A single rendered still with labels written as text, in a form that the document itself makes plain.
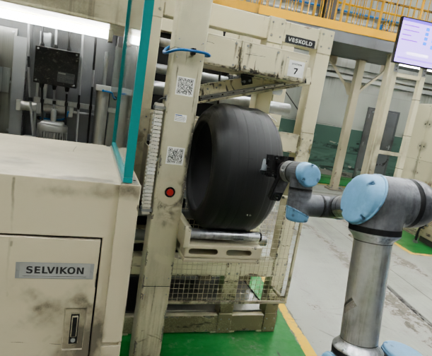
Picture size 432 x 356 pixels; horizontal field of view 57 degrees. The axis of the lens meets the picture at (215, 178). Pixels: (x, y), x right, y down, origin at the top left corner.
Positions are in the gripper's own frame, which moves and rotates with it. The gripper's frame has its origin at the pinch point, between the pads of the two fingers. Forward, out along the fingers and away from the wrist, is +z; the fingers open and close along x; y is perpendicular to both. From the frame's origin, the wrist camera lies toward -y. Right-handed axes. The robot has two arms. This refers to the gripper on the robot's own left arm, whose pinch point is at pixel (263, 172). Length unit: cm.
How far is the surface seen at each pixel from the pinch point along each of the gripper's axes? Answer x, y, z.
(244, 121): 6.3, 19.8, 10.6
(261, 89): -19, 42, 56
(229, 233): 3.9, -29.2, 18.4
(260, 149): 0.9, 8.9, 3.5
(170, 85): 37, 30, 19
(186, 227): 24.9, -26.9, 14.0
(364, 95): -664, 217, 818
